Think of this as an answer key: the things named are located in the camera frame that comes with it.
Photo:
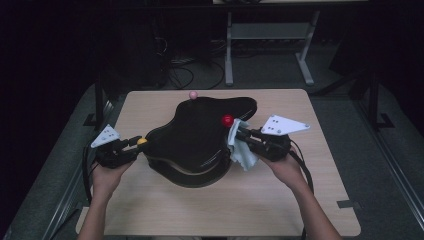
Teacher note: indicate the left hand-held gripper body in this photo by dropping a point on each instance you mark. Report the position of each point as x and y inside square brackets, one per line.
[106, 136]

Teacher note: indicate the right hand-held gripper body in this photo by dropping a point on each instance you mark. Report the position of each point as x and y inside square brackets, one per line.
[276, 148]

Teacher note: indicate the light blue cloth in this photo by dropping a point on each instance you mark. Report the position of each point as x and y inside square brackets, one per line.
[243, 156]

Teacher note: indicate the red ball knob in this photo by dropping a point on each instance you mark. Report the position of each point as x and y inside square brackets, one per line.
[227, 120]

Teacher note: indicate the black wavy tray stand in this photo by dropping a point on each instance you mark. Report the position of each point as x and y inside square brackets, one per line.
[193, 140]

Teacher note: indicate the pink ball knob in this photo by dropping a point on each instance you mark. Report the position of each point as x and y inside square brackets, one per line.
[193, 95]

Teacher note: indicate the person's right hand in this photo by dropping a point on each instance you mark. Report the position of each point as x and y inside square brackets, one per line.
[288, 171]

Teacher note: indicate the person's left hand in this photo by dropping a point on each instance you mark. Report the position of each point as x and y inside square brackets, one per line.
[105, 181]

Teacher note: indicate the dark tape strip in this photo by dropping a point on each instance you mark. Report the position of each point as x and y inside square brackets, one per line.
[345, 204]

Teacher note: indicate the black metal post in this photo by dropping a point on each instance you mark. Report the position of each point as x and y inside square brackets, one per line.
[374, 100]
[99, 100]

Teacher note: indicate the aluminium frame rail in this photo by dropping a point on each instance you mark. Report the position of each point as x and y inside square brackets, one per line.
[396, 173]
[75, 186]

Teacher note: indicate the white metal table frame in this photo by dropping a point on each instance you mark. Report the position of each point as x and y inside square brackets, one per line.
[266, 30]

